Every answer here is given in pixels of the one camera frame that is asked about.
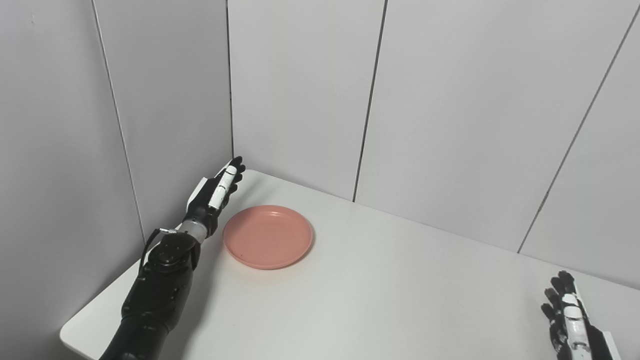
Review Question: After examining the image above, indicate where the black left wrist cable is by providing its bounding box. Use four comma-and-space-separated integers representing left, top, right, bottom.
139, 228, 178, 276

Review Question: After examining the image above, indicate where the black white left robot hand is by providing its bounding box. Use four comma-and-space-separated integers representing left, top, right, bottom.
182, 156, 246, 238

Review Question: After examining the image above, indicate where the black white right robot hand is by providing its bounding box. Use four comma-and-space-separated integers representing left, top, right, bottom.
540, 270, 622, 360

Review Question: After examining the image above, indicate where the pink round plate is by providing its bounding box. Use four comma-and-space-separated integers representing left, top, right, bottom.
223, 204, 314, 270

